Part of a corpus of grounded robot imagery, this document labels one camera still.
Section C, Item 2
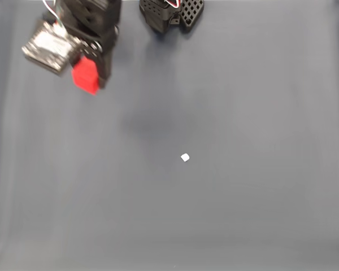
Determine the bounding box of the red cube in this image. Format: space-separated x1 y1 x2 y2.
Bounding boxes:
71 55 100 96

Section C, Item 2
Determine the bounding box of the black camera cable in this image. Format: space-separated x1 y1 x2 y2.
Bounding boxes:
55 0 65 29

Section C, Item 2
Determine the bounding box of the red white servo cable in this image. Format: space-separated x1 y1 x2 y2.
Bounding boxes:
42 0 60 25

